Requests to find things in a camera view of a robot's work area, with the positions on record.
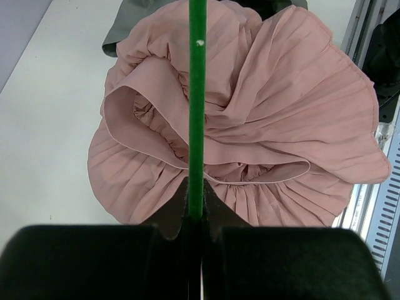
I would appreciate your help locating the white slotted cable duct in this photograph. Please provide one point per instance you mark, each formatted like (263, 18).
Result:
(385, 216)

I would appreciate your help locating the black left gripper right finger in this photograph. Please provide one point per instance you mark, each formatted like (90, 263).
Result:
(245, 262)

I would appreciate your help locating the grey pleated skirt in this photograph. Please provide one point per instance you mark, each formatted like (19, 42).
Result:
(132, 11)

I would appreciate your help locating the pink pleated skirt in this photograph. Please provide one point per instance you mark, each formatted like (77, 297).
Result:
(280, 137)

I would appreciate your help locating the green plastic hanger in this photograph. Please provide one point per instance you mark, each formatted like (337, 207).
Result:
(197, 86)

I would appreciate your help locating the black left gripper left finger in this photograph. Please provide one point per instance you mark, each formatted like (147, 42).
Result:
(148, 261)

